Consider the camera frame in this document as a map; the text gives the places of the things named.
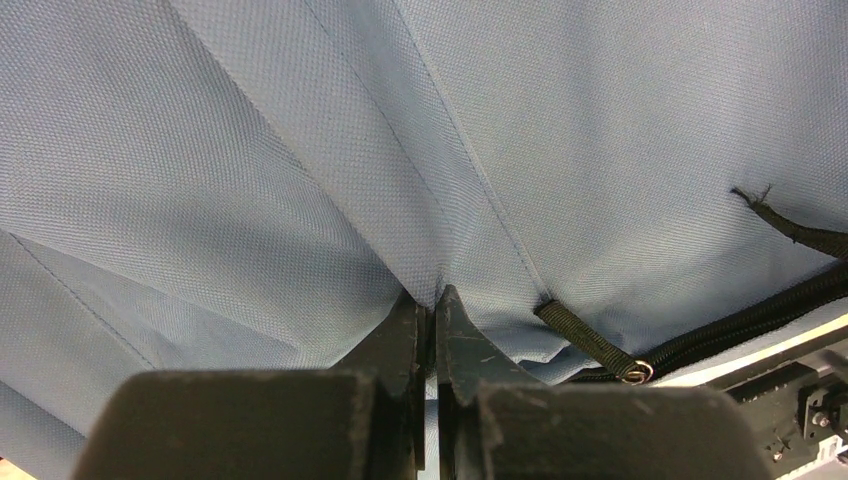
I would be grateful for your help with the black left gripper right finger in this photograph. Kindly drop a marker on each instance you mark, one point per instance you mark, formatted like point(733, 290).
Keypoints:
point(465, 359)

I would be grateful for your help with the blue grey student backpack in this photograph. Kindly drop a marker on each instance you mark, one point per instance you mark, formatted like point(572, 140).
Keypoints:
point(251, 184)

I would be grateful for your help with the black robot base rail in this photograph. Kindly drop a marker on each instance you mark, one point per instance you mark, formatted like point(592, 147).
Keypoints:
point(795, 401)

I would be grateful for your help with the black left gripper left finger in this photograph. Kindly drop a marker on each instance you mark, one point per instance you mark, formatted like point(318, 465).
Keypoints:
point(393, 355)

